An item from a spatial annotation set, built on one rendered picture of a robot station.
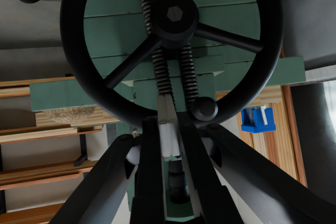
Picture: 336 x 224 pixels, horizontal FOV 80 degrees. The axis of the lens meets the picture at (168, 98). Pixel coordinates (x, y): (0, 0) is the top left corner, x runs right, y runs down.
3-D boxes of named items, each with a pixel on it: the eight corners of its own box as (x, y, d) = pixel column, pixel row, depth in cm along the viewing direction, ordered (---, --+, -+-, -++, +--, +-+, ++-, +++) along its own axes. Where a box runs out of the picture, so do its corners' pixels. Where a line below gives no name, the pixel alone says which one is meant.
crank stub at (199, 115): (191, 99, 19) (216, 92, 19) (184, 100, 25) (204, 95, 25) (198, 124, 19) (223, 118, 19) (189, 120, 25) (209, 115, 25)
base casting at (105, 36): (263, 0, 45) (268, 41, 45) (206, 59, 102) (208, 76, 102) (60, 19, 43) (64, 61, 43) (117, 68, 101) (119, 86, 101)
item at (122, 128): (140, 119, 75) (143, 151, 74) (142, 118, 82) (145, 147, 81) (114, 122, 74) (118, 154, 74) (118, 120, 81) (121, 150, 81)
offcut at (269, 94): (280, 84, 45) (282, 101, 45) (278, 85, 50) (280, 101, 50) (258, 87, 47) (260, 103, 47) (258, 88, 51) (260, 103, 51)
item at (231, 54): (258, 41, 45) (260, 59, 45) (227, 61, 66) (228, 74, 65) (75, 59, 43) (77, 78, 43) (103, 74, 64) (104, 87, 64)
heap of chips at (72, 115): (79, 106, 44) (80, 123, 44) (99, 106, 58) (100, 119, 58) (36, 111, 43) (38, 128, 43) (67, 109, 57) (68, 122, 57)
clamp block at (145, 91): (216, 72, 34) (222, 124, 34) (201, 81, 48) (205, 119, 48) (129, 81, 34) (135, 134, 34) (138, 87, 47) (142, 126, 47)
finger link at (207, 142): (181, 141, 13) (225, 136, 14) (174, 112, 18) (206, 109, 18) (183, 160, 14) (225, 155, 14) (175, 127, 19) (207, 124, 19)
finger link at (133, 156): (162, 163, 14) (118, 168, 14) (160, 129, 19) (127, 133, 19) (160, 144, 13) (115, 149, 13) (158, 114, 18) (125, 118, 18)
